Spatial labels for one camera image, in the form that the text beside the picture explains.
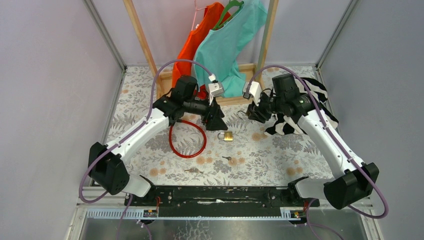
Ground teal shirt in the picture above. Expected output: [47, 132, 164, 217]
[193, 0, 268, 98]

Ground green clothes hanger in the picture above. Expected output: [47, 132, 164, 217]
[212, 0, 244, 31]

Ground orange shirt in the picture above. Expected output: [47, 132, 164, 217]
[172, 2, 224, 87]

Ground large brass padlock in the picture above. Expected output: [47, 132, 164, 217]
[217, 131, 234, 142]

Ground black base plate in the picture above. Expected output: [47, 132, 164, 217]
[125, 185, 320, 218]

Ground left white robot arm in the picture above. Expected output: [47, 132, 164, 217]
[88, 75, 228, 206]

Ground wooden clothes rack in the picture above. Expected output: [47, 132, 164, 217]
[123, 0, 279, 101]

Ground black white striped cloth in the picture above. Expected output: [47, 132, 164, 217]
[264, 77, 339, 136]

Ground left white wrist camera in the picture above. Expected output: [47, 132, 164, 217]
[205, 74, 225, 106]

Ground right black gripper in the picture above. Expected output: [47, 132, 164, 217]
[247, 91, 284, 124]

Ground pink clothes hanger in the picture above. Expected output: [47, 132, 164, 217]
[191, 0, 206, 31]

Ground floral table mat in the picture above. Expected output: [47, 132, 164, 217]
[103, 65, 347, 187]

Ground red cable lock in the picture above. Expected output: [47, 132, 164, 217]
[168, 119, 208, 159]

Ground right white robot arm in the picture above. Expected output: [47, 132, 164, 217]
[242, 73, 380, 210]

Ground white slotted cable duct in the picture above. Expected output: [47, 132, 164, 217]
[86, 208, 159, 220]

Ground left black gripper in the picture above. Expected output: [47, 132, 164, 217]
[182, 92, 228, 131]

